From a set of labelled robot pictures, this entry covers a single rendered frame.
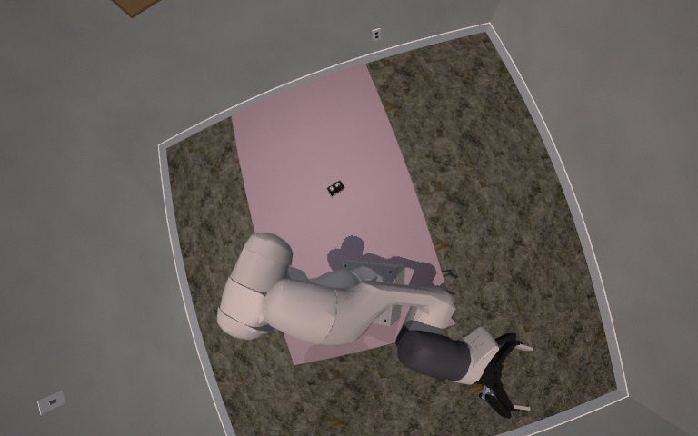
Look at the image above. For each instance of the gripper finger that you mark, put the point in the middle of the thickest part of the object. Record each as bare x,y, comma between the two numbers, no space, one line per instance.
509,344
503,405

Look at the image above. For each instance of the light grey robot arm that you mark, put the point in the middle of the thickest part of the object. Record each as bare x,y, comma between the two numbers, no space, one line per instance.
318,314

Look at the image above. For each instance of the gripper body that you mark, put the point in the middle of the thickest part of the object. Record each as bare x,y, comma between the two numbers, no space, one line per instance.
487,377

